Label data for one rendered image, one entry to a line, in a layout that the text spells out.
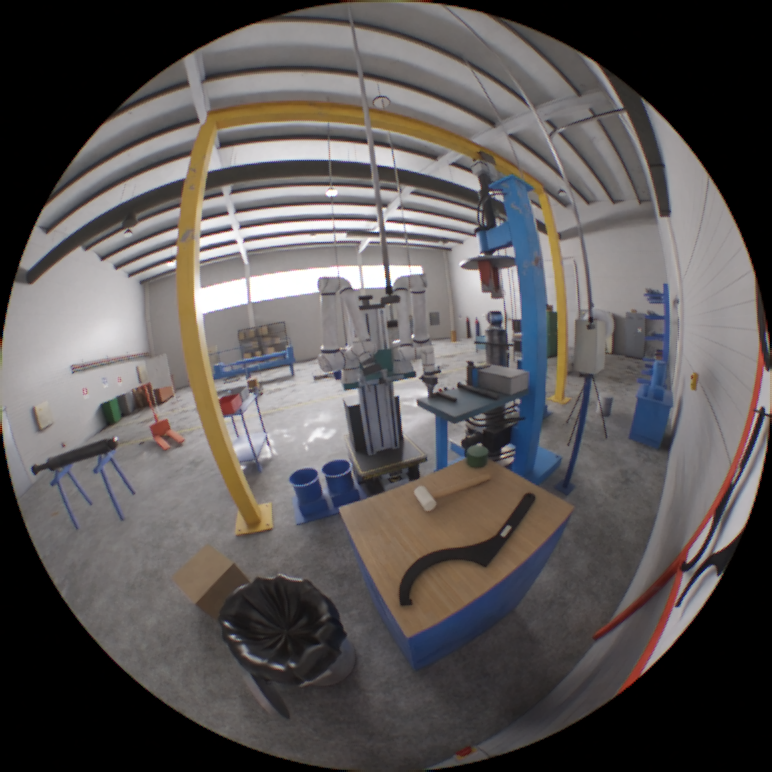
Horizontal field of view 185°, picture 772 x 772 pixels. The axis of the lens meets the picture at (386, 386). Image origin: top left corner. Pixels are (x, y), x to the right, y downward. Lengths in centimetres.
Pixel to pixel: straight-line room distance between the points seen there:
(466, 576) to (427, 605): 14
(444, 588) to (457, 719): 107
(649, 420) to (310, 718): 424
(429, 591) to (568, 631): 127
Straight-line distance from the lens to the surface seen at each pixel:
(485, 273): 219
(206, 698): 202
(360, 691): 163
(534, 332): 202
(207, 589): 186
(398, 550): 81
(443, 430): 158
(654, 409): 380
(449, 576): 75
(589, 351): 202
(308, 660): 102
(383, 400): 234
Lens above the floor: 160
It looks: 15 degrees down
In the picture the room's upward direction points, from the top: 6 degrees counter-clockwise
